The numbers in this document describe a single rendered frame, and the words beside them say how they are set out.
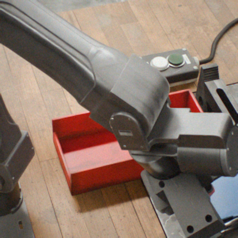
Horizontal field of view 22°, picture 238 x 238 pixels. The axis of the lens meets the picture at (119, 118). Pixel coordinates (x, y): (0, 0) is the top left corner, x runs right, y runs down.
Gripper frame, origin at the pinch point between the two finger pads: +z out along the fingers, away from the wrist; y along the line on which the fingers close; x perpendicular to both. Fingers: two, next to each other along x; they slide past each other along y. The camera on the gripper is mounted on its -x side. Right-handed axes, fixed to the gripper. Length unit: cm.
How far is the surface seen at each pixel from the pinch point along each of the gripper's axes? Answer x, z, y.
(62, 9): 165, 106, -32
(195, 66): 31.3, 14.9, 7.8
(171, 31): 44.9, 18.7, 7.2
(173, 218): 3.2, 8.1, -7.2
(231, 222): -4.7, 2.4, 1.3
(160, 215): 4.3, 7.2, -8.7
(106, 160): 17.1, 4.9, -12.6
